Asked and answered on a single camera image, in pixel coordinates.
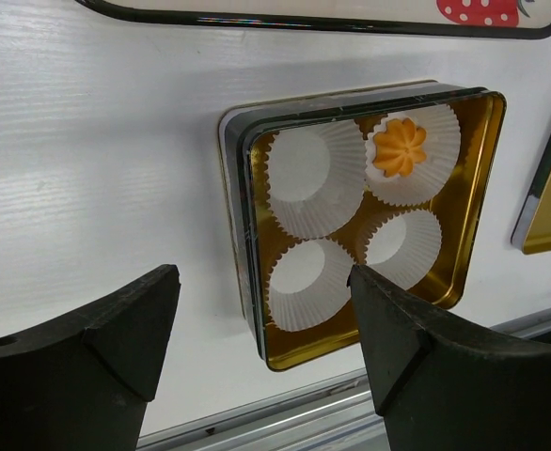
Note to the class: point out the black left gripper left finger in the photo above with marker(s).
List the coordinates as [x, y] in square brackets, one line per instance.
[83, 380]

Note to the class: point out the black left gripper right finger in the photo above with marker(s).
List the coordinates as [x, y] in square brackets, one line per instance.
[442, 382]

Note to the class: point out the orange swirl cookie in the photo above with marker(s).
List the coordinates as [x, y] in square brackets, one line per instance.
[399, 148]

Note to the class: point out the white paper cup front right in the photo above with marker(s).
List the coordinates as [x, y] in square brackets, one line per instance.
[402, 246]

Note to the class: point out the white paper cup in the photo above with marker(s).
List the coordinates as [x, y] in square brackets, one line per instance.
[315, 177]
[308, 285]
[402, 246]
[442, 147]

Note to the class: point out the white paper cup front left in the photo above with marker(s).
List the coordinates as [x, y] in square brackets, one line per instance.
[308, 285]

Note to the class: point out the white paper cup back right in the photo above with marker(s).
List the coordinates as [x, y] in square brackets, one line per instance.
[442, 147]

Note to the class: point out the black gold cookie tin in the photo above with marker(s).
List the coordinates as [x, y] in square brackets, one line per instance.
[245, 135]

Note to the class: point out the white paper cup back left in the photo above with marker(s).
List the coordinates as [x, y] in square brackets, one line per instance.
[315, 177]

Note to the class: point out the strawberry print tray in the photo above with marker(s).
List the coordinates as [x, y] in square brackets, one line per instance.
[459, 19]

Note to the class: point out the aluminium front frame rail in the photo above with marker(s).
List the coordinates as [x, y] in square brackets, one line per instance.
[335, 414]

